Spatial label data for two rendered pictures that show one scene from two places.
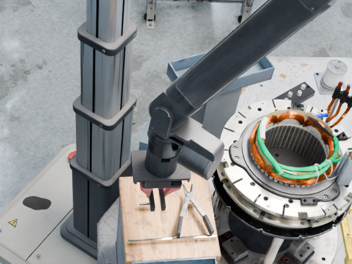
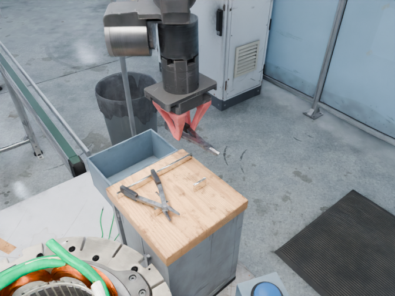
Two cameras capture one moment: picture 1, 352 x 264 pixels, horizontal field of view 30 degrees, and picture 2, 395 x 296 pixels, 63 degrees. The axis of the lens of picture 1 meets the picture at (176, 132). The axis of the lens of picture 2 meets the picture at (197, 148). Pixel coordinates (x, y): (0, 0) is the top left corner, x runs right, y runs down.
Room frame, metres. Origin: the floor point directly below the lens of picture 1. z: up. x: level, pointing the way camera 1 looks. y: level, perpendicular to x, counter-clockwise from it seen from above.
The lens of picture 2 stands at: (1.11, -0.16, 1.52)
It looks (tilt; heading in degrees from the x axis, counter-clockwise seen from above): 39 degrees down; 154
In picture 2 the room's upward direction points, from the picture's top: straight up
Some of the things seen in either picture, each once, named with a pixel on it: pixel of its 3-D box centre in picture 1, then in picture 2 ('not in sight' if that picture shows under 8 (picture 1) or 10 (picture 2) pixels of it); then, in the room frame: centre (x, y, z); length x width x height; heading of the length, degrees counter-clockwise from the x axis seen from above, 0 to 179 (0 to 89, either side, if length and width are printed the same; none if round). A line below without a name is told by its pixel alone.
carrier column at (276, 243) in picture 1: (274, 247); not in sight; (0.77, -0.27, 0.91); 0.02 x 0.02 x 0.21
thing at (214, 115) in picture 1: (213, 101); not in sight; (1.17, -0.08, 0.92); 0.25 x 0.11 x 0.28; 123
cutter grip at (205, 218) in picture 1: (208, 224); (129, 192); (0.69, -0.10, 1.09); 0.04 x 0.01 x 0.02; 30
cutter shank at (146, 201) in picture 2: (196, 205); (151, 202); (0.73, -0.07, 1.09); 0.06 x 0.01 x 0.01; 39
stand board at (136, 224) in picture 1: (167, 218); (176, 198); (0.71, -0.01, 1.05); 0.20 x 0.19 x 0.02; 15
